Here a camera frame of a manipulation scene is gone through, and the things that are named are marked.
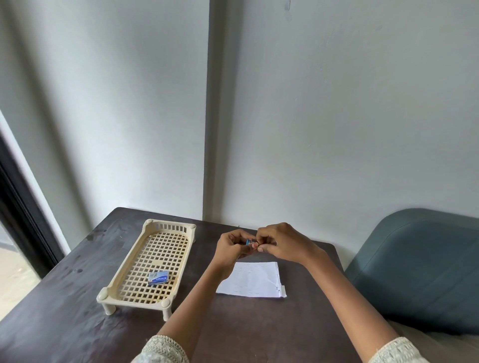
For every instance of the dark wooden table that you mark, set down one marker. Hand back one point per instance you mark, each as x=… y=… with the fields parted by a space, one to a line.
x=112 y=318

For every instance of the small blue stapler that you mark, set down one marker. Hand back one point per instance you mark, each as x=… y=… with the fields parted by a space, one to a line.
x=250 y=242

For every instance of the white paper sheets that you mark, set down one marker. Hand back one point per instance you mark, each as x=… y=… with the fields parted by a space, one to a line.
x=252 y=280

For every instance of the person's left hand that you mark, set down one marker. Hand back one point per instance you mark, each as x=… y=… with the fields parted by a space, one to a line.
x=228 y=248

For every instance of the person's right hand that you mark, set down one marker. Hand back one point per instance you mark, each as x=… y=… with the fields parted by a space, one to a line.
x=286 y=241

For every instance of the small blue staple box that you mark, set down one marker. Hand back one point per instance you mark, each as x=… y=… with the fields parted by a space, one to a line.
x=158 y=277

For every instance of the person's right forearm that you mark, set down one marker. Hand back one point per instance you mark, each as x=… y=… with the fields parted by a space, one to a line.
x=344 y=299

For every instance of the dark window frame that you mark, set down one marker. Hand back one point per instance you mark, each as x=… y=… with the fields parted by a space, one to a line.
x=22 y=209

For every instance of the person's left forearm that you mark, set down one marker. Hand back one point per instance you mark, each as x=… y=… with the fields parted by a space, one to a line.
x=187 y=306

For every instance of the person's right fingers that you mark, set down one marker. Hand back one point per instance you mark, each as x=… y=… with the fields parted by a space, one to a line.
x=264 y=239

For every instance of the person's left thumb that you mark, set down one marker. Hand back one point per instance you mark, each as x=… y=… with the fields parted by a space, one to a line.
x=245 y=251

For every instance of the cream plastic lattice tray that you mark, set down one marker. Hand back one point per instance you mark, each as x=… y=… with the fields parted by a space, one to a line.
x=149 y=261

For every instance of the teal upholstered chair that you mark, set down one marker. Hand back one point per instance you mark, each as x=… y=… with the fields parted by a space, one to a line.
x=419 y=269

